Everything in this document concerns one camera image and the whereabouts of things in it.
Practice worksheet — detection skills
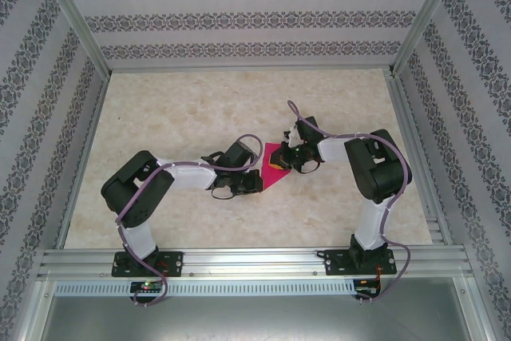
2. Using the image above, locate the pink square paper sheet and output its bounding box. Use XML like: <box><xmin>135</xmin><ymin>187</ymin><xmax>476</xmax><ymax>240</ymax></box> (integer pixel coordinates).
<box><xmin>261</xmin><ymin>142</ymin><xmax>293</xmax><ymax>192</ymax></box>

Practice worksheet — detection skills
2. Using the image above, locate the grey metal sheet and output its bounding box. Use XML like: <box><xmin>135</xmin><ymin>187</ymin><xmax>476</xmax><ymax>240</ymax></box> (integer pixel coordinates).
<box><xmin>39</xmin><ymin>295</ymin><xmax>486</xmax><ymax>341</ymax></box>

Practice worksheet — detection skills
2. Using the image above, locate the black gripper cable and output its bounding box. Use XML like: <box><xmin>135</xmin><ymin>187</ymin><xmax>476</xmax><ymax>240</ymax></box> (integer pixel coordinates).
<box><xmin>296</xmin><ymin>156</ymin><xmax>321</xmax><ymax>175</ymax></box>
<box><xmin>210</xmin><ymin>186</ymin><xmax>237</xmax><ymax>200</ymax></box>

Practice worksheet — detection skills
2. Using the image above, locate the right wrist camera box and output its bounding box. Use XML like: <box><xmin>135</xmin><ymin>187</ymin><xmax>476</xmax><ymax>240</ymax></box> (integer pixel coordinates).
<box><xmin>283</xmin><ymin>125</ymin><xmax>304</xmax><ymax>149</ymax></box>

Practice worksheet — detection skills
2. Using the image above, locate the aluminium mounting rail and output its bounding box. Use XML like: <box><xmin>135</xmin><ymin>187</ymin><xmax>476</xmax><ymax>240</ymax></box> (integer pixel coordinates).
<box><xmin>38</xmin><ymin>247</ymin><xmax>472</xmax><ymax>279</ymax></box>

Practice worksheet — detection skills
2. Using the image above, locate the aluminium side rail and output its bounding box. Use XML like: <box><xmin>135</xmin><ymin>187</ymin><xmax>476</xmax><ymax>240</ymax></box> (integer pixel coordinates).
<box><xmin>383</xmin><ymin>70</ymin><xmax>454</xmax><ymax>247</ymax></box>
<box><xmin>53</xmin><ymin>73</ymin><xmax>113</xmax><ymax>250</ymax></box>

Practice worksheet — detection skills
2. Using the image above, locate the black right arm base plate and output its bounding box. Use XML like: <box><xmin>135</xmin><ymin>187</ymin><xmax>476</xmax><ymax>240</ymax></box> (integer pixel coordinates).
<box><xmin>323</xmin><ymin>248</ymin><xmax>398</xmax><ymax>277</ymax></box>

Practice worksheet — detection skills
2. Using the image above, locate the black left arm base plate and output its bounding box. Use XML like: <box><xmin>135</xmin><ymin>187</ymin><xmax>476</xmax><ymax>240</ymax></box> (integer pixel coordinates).
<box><xmin>111</xmin><ymin>251</ymin><xmax>184</xmax><ymax>278</ymax></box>

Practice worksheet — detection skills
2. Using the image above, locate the slotted grey cable duct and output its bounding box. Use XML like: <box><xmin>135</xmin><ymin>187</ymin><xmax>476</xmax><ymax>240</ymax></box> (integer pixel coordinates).
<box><xmin>53</xmin><ymin>280</ymin><xmax>357</xmax><ymax>296</ymax></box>

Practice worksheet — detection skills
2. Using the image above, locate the aluminium frame post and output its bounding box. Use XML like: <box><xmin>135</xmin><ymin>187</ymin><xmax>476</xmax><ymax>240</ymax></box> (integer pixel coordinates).
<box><xmin>34</xmin><ymin>0</ymin><xmax>113</xmax><ymax>77</ymax></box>
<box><xmin>389</xmin><ymin>0</ymin><xmax>467</xmax><ymax>77</ymax></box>

